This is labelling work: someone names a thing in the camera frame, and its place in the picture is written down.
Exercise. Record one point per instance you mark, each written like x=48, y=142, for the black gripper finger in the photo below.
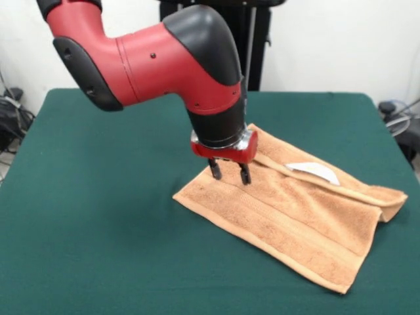
x=245, y=174
x=216, y=170

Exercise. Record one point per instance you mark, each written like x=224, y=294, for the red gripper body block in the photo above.
x=229, y=155

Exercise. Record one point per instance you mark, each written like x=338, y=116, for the tan terry towel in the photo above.
x=279, y=223

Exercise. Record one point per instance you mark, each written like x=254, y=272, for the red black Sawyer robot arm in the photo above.
x=157, y=65

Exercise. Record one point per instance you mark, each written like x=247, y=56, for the dark green table cloth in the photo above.
x=98, y=213

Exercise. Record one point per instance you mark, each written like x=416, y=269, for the black equipment bundle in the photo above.
x=13, y=124

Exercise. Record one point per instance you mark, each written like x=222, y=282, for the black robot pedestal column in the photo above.
x=259, y=59

